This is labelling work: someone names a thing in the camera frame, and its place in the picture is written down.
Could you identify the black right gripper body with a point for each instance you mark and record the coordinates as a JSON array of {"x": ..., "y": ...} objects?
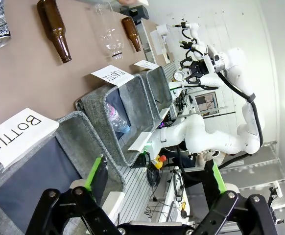
[{"x": 199, "y": 69}]

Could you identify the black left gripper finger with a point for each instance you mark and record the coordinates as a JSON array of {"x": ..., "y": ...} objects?
[
  {"x": 192, "y": 79},
  {"x": 186, "y": 63}
]

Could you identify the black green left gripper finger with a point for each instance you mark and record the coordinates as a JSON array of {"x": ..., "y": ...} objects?
[
  {"x": 228, "y": 208},
  {"x": 81, "y": 208}
]

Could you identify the small white background robot arm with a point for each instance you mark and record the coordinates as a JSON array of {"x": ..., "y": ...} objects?
[{"x": 194, "y": 34}]

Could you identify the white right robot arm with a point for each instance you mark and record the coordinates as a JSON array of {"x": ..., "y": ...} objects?
[{"x": 206, "y": 137}]

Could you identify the grey fabric basket labelled can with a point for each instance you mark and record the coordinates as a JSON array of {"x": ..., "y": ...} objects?
[{"x": 159, "y": 88}]

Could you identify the white paper label CAN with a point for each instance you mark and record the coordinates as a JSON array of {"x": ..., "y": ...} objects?
[{"x": 146, "y": 64}]

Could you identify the grey fabric basket labelled plastic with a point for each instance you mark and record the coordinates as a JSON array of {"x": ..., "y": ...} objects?
[{"x": 135, "y": 98}]

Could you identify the grey fabric basket labelled bottle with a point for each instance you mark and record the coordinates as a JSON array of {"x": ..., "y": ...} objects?
[{"x": 66, "y": 137}]

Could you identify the person's hand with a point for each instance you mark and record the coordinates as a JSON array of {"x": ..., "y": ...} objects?
[{"x": 126, "y": 1}]

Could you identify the round metal cup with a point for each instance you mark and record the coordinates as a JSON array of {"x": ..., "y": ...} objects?
[{"x": 179, "y": 76}]

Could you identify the computer monitor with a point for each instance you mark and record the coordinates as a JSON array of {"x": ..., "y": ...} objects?
[{"x": 205, "y": 101}]

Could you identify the white box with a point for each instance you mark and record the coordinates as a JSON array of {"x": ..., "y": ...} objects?
[{"x": 159, "y": 39}]

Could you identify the small brown glass bottle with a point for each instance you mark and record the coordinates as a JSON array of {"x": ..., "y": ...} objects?
[{"x": 132, "y": 31}]

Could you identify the black desktop device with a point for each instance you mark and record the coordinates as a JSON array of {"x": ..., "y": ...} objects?
[{"x": 135, "y": 13}]

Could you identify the white paper label PLASTIC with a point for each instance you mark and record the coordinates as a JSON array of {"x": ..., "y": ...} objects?
[{"x": 113, "y": 74}]

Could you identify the yellow red emergency stop button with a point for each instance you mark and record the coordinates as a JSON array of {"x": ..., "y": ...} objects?
[{"x": 160, "y": 161}]

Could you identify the crumpled plastic bottle blue cap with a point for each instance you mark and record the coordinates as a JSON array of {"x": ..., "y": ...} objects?
[{"x": 118, "y": 117}]

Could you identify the clear empty plastic bottle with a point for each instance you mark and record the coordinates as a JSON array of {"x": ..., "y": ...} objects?
[{"x": 108, "y": 29}]

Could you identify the white paper label BOTTLE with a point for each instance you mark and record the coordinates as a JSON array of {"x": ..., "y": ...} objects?
[{"x": 17, "y": 137}]

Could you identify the large brown glass bottle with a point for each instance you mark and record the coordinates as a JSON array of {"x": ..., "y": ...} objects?
[{"x": 53, "y": 24}]

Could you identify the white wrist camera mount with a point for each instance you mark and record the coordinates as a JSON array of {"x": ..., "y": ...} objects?
[{"x": 214, "y": 58}]

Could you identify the white camera on stand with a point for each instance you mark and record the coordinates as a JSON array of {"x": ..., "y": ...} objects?
[{"x": 277, "y": 188}]

